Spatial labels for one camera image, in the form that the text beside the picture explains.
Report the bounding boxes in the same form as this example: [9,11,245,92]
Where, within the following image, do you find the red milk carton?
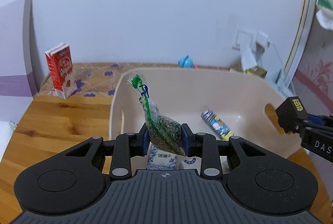
[45,42,77,99]

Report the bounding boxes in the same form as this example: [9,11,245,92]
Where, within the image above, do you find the beige plastic storage bin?
[109,67,301,158]

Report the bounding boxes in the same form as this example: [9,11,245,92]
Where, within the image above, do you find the blue white porcelain-pattern box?
[146,143,177,170]

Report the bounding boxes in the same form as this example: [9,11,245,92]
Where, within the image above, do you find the bag of green dried herbs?
[128,72,186,156]

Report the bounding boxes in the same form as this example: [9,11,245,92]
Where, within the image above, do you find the gold tissue box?
[229,44,268,79]

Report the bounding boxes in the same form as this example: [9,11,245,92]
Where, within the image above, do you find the white charger cable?
[267,42,286,68]

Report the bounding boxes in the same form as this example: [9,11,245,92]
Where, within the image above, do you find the white wall socket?
[232,28,257,51]

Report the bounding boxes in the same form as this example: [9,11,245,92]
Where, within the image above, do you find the blue toy figure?
[178,55,194,68]

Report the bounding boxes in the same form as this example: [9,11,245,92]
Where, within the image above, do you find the black box gold lettering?
[275,96,308,133]

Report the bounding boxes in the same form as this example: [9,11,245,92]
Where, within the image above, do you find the white charger plug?
[256,31,270,53]

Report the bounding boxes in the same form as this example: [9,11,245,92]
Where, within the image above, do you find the white small box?
[179,157,201,171]

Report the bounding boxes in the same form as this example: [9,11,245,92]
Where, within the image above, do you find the colourful cartoon long box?
[201,110,234,141]

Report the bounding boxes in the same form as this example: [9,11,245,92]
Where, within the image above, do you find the floral patterned table mat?
[36,62,183,97]

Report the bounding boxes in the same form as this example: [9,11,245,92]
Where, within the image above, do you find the white purple board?
[0,0,37,123]

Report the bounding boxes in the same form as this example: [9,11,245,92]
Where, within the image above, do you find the cream headboard frame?
[282,0,319,81]

